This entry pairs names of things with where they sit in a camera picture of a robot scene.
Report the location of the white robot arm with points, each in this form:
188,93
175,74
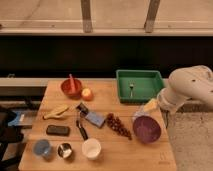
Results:
194,82

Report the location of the black handled tool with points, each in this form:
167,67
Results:
80,111

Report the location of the red bowl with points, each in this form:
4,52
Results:
65,87

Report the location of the small metal cup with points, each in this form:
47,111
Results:
65,150

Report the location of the small fork in tray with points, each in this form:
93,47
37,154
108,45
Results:
131,89

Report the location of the red spoon in bowl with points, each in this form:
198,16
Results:
72,84

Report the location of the clear plastic bag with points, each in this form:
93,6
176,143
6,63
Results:
146,109

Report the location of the green plastic tray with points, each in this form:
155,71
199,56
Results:
147,84

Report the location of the blue sponge block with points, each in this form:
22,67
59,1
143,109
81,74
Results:
95,119

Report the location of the dark red grape bunch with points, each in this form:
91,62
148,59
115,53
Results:
115,124

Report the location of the yellow banana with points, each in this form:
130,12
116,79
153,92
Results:
56,113

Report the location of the purple bowl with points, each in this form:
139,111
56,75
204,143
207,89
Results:
146,129

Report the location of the blue plastic cup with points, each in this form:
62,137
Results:
42,148

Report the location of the white cup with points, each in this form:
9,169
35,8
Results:
91,148

